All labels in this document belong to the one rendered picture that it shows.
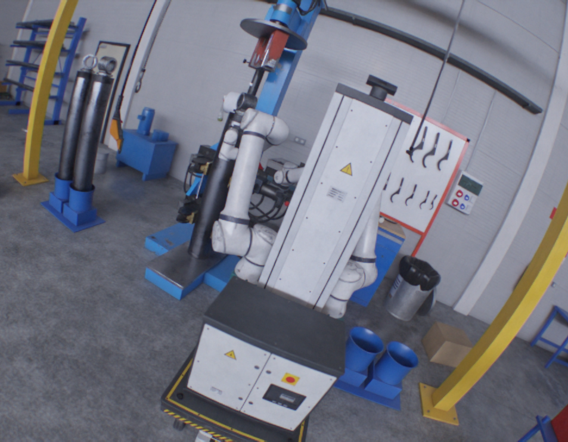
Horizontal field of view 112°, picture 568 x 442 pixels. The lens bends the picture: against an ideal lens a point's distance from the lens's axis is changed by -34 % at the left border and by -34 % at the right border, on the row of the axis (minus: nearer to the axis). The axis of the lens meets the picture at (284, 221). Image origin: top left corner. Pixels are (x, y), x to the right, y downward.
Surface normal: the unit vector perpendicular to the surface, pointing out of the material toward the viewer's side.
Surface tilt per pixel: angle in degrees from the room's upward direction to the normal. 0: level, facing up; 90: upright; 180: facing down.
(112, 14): 90
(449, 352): 90
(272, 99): 90
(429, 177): 90
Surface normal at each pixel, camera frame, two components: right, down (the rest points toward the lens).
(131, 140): -0.27, 0.23
